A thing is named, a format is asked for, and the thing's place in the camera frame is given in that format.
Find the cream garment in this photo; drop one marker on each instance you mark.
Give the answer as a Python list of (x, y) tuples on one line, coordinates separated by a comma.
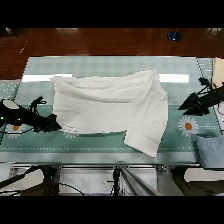
[(219, 71)]

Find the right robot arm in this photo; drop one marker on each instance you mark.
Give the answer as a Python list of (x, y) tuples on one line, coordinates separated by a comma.
[(218, 93)]

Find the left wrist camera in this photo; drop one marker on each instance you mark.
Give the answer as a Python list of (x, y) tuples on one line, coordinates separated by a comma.
[(38, 101)]

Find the light blue garment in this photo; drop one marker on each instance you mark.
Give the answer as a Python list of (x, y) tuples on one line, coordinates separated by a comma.
[(211, 151)]

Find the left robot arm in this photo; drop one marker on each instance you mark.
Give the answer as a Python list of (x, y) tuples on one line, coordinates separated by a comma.
[(16, 115)]

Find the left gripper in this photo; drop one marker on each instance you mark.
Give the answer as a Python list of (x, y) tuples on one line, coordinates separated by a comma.
[(49, 125)]

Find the blue round object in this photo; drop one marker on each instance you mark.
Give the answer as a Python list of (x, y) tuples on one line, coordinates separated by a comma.
[(174, 35)]

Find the silver frame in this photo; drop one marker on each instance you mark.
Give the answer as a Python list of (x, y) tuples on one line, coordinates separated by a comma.
[(137, 184)]

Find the white T-shirt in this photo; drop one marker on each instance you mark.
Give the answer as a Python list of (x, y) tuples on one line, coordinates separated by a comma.
[(110, 103)]

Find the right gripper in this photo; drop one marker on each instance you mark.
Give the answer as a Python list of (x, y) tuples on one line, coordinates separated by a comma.
[(198, 105)]

